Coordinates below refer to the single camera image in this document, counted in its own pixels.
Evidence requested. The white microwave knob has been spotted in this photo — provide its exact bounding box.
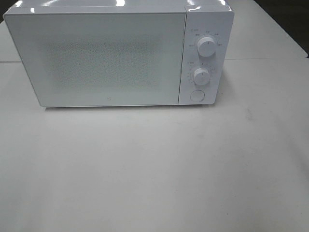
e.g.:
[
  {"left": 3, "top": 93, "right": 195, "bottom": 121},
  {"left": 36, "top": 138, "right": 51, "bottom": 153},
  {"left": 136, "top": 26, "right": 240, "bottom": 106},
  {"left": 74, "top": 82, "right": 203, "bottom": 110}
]
[
  {"left": 193, "top": 68, "right": 211, "bottom": 86},
  {"left": 197, "top": 34, "right": 217, "bottom": 58}
]

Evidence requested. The white microwave oven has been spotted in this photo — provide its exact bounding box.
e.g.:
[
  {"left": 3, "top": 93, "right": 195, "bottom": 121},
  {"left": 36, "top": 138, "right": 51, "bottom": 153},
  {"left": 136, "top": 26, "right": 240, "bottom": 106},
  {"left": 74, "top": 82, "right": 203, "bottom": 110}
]
[{"left": 3, "top": 0, "right": 234, "bottom": 106}]

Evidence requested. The white microwave door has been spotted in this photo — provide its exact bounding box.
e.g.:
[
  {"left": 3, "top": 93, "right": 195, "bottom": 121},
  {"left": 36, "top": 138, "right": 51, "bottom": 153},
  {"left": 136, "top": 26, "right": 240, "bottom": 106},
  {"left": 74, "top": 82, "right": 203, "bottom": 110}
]
[{"left": 5, "top": 13, "right": 185, "bottom": 107}]

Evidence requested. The white round door button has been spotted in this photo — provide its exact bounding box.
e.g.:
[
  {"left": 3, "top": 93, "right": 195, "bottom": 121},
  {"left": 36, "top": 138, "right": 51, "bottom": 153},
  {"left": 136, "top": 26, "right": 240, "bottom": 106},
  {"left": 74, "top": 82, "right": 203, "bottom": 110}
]
[{"left": 190, "top": 90, "right": 205, "bottom": 102}]

